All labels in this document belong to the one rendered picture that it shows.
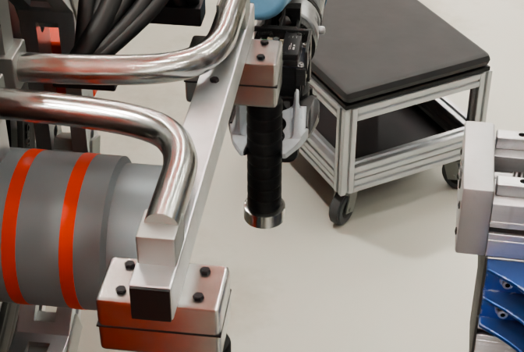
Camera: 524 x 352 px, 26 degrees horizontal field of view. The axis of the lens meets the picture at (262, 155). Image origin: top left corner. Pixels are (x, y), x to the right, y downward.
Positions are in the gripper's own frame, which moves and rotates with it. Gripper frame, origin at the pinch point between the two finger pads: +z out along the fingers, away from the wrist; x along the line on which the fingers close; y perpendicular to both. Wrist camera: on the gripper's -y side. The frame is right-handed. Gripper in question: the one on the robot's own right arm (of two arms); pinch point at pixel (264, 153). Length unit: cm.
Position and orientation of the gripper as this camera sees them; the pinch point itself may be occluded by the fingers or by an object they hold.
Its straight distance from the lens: 115.9
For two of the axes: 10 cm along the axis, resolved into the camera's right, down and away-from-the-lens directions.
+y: -0.1, -8.2, -5.7
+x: 9.9, 0.7, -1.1
